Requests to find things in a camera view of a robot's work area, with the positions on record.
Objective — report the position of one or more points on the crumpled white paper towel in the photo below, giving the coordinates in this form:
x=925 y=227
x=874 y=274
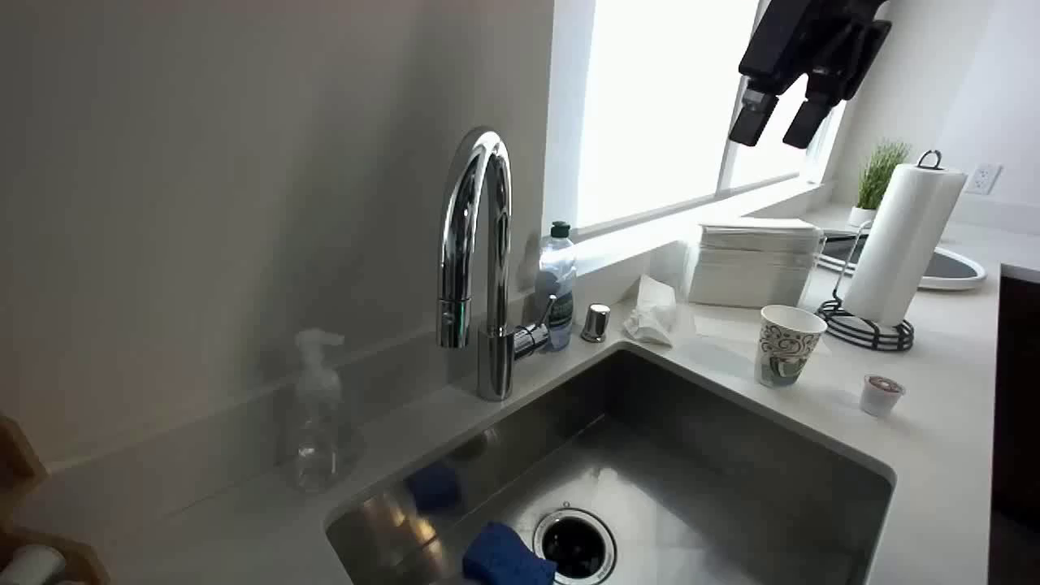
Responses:
x=654 y=313

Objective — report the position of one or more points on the green cap dish soap bottle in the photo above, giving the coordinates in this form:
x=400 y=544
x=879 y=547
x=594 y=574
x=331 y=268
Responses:
x=556 y=279

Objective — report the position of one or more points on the white paper towel roll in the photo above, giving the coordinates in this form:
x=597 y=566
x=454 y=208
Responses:
x=901 y=240

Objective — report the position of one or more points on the small coffee pod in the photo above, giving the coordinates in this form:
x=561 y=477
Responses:
x=879 y=395

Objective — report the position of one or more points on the clear soap dispenser bottle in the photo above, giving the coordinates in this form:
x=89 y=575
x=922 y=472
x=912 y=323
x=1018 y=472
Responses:
x=321 y=434

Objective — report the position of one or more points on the grey oval tray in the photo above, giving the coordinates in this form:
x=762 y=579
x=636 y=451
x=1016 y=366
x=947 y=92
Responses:
x=947 y=269

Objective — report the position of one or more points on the black paper towel holder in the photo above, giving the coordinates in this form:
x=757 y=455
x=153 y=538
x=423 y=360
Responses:
x=857 y=329

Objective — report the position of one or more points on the stainless steel sink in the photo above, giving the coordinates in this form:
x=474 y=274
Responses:
x=636 y=472

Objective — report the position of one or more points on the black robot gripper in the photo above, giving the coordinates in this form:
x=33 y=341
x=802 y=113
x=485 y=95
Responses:
x=827 y=41

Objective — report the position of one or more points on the patterned paper cup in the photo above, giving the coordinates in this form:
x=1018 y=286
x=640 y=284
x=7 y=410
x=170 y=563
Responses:
x=784 y=341

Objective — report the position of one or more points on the small green potted plant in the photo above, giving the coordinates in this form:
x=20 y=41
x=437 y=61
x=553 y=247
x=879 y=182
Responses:
x=874 y=182

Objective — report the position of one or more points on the white napkin box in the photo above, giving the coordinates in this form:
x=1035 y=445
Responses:
x=756 y=261

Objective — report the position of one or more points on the dark blue sponge in sink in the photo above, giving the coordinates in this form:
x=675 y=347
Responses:
x=433 y=488

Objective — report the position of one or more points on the wall power outlet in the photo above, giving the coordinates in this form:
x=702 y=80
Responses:
x=987 y=175

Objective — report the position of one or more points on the small chrome sink button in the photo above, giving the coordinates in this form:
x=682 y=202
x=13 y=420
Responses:
x=597 y=323

